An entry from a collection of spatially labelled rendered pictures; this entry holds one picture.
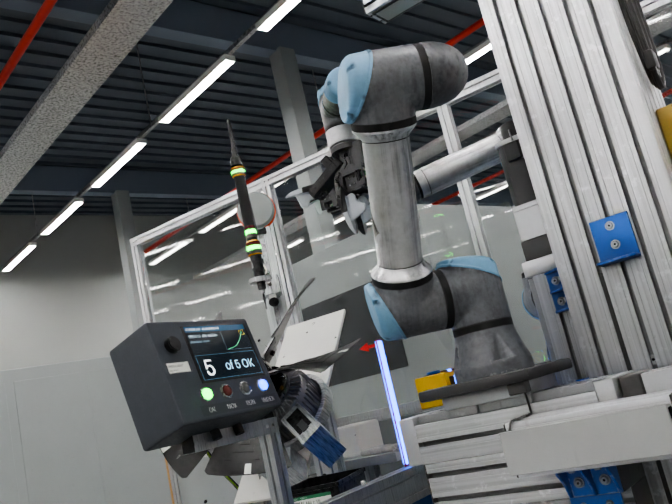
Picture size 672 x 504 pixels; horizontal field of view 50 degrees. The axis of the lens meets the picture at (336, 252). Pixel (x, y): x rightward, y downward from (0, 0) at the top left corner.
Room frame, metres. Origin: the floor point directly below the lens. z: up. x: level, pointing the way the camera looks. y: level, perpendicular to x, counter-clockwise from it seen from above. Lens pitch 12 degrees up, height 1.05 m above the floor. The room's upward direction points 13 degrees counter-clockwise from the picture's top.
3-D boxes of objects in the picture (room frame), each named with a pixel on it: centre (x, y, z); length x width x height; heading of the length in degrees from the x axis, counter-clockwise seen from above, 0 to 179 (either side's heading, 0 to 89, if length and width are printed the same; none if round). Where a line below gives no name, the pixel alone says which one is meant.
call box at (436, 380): (2.16, -0.22, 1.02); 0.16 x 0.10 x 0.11; 148
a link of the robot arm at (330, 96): (1.52, -0.11, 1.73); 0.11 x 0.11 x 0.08; 8
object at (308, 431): (2.10, 0.18, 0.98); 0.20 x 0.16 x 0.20; 148
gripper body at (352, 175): (1.61, -0.08, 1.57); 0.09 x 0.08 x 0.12; 58
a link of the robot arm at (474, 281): (1.39, -0.24, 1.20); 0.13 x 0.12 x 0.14; 98
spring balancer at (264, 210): (2.82, 0.28, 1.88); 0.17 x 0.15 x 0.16; 58
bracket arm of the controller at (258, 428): (1.38, 0.27, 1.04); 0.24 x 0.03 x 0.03; 148
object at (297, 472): (2.12, 0.27, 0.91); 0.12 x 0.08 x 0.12; 148
